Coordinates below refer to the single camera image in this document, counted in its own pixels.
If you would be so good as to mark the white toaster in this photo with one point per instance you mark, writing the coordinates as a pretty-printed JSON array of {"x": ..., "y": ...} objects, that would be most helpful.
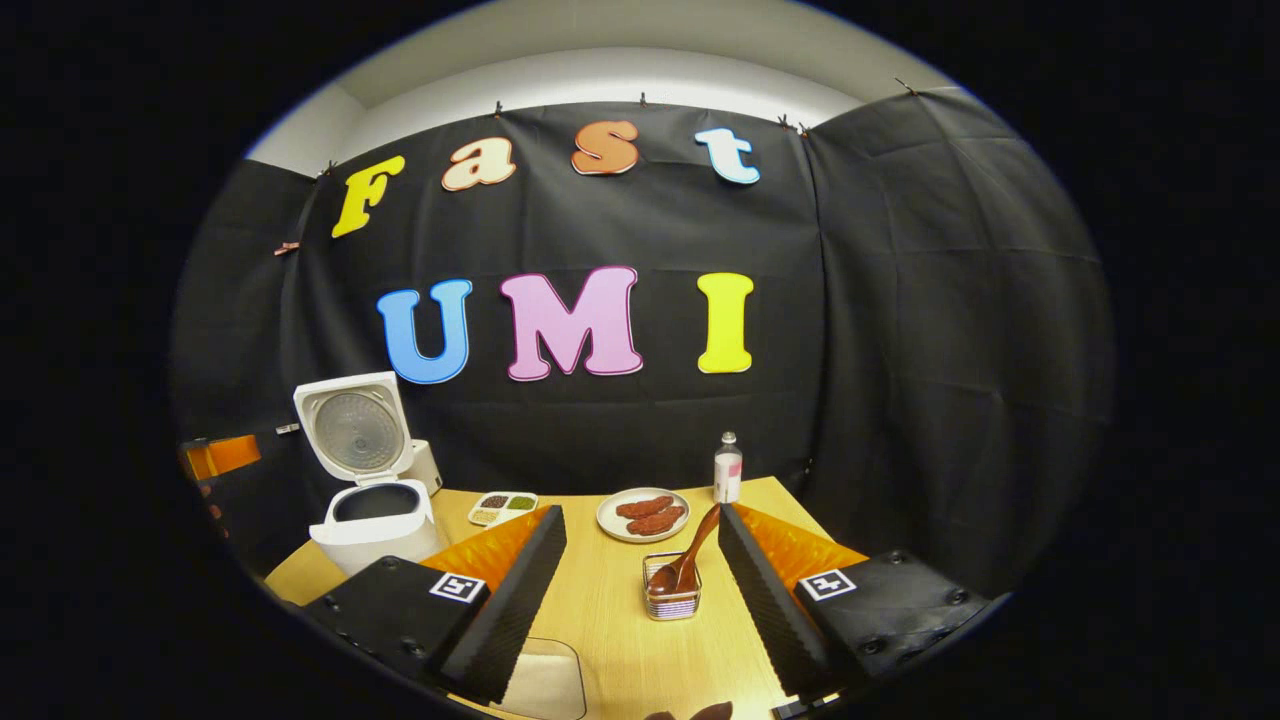
[{"x": 428, "y": 468}]

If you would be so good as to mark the row of black clips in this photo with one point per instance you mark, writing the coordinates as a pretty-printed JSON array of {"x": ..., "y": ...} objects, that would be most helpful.
[{"x": 497, "y": 108}]

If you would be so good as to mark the brown wooden spoon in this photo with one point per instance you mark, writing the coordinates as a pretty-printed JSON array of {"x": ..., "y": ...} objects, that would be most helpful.
[{"x": 700, "y": 545}]

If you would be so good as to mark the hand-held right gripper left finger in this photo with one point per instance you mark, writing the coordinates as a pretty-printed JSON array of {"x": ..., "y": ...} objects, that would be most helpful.
[{"x": 510, "y": 610}]

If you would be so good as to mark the clear glass container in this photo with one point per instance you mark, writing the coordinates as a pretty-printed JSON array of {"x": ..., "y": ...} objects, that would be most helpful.
[{"x": 545, "y": 648}]

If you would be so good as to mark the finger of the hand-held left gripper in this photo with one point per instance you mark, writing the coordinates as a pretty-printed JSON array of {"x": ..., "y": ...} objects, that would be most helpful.
[{"x": 230, "y": 455}]

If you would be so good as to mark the white round plate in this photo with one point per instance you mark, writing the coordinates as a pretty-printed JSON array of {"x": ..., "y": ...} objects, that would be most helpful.
[{"x": 610, "y": 520}]

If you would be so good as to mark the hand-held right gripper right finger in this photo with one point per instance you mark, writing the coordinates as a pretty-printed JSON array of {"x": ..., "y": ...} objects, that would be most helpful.
[{"x": 770, "y": 610}]

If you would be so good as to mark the white divided bean dish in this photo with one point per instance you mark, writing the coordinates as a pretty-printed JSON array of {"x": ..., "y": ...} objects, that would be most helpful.
[{"x": 500, "y": 505}]

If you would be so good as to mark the white rice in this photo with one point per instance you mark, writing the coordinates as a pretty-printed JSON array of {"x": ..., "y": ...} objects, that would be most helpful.
[{"x": 545, "y": 690}]

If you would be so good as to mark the small clear bottle pink label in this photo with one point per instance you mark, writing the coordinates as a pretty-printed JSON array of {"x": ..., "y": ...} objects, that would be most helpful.
[{"x": 727, "y": 475}]

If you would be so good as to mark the white rice cooker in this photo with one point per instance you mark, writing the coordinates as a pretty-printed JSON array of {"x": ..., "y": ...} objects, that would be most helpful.
[{"x": 380, "y": 535}]

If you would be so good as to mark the reddish brown meat piece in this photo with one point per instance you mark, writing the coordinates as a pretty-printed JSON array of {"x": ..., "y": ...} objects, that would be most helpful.
[
  {"x": 645, "y": 506},
  {"x": 657, "y": 522}
]

